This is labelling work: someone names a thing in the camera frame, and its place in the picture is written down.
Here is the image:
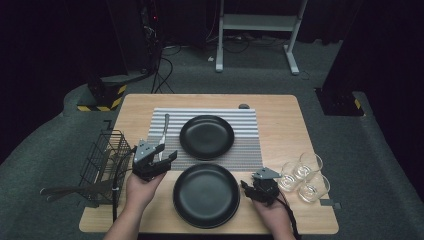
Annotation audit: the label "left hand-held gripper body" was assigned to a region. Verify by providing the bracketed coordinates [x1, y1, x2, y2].
[132, 139, 168, 183]

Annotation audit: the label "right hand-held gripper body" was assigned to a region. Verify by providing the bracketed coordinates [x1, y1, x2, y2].
[251, 167, 282, 206]

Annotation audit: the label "clear drinking glass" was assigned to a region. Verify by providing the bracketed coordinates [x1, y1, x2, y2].
[294, 152, 324, 183]
[298, 174, 331, 204]
[278, 162, 301, 193]

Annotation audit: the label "black wire basket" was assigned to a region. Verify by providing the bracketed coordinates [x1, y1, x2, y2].
[79, 119, 133, 208]

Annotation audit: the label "silver table knife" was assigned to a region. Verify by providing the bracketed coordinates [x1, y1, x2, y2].
[157, 113, 171, 162]

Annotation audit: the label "black round plate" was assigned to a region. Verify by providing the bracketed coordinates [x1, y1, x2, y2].
[172, 162, 241, 230]
[179, 114, 235, 161]

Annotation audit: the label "person's left hand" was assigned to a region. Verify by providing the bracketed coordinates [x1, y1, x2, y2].
[124, 172, 167, 213]

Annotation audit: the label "person's right hand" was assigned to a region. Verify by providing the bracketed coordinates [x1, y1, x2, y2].
[253, 197, 291, 235]

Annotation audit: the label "grey striped placemat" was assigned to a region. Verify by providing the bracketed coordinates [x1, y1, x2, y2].
[140, 107, 264, 172]

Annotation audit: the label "small grey table clip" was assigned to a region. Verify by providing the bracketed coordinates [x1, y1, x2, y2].
[319, 198, 342, 210]

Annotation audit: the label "black stand yellow striped base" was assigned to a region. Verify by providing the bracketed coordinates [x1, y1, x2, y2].
[77, 0, 158, 113]

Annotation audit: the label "dark two-pronged bar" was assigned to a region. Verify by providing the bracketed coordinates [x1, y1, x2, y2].
[39, 178, 116, 204]

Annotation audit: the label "dark electronics rack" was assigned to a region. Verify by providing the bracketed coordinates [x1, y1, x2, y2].
[139, 0, 164, 46]

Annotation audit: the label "right hand-held gripper black cable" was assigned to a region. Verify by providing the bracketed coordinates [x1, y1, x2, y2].
[275, 194, 302, 240]

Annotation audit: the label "hand-held gripper black cable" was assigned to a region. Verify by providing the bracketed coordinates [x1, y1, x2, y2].
[275, 194, 302, 240]
[111, 145, 138, 224]

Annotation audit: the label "left hand-held gripper black cable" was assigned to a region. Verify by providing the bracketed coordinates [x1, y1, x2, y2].
[111, 145, 138, 224]

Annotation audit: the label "black floor cables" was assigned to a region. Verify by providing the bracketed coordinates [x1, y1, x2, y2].
[150, 44, 183, 95]

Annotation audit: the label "white metal stand frame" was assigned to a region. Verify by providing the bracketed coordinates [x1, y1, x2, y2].
[215, 0, 308, 76]

